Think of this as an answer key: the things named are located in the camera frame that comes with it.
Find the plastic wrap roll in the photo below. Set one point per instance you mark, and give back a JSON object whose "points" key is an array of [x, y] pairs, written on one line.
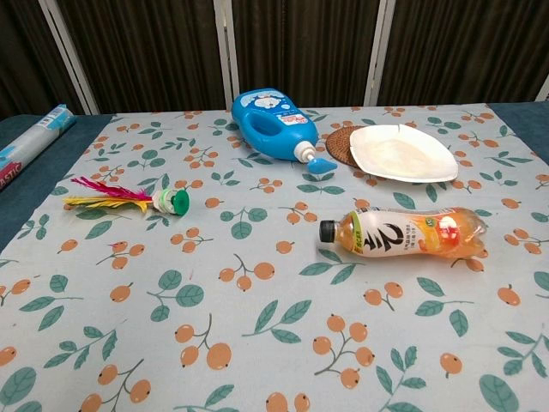
{"points": [[30, 143]]}

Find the brown woven rattan coaster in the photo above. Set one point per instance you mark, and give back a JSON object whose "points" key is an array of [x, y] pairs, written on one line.
{"points": [[339, 146]]}

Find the blue detergent bottle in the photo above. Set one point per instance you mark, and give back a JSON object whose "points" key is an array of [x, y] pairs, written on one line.
{"points": [[266, 124]]}

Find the fruit print tablecloth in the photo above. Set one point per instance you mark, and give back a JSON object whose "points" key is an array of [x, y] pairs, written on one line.
{"points": [[257, 300]]}

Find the white framed folding screen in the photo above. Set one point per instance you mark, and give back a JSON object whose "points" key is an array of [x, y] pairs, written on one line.
{"points": [[300, 47]]}

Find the orange drink bottle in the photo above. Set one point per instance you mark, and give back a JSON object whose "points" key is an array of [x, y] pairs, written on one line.
{"points": [[403, 234]]}

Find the colourful feather shuttlecock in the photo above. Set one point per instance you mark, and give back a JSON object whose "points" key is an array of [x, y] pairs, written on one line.
{"points": [[165, 201]]}

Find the white paper plate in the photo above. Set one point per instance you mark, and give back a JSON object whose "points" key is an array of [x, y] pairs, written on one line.
{"points": [[403, 152]]}

